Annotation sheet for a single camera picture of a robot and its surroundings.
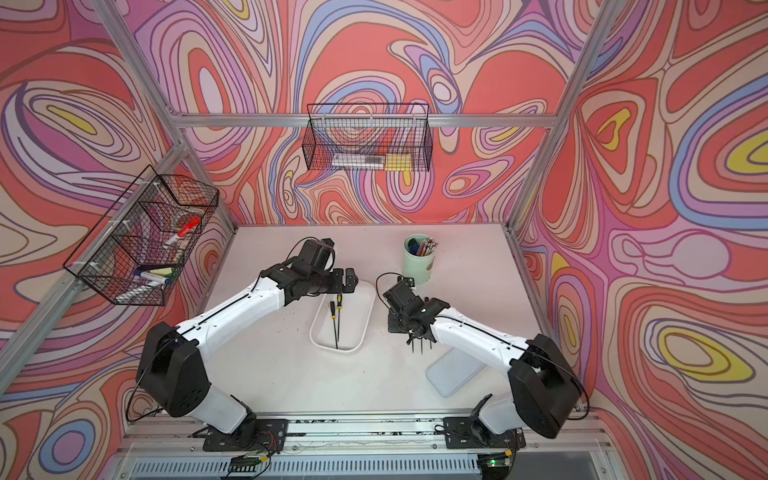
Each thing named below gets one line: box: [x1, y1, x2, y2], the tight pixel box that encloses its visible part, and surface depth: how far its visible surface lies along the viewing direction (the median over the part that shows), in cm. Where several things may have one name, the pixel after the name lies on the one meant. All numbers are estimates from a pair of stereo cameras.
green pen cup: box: [402, 233, 438, 285], surface depth 99 cm
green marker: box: [149, 267, 181, 280], surface depth 75 cm
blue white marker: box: [134, 269, 172, 286], surface depth 71 cm
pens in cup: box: [408, 237, 439, 257], surface depth 93 cm
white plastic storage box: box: [309, 280, 377, 353], surface depth 92 cm
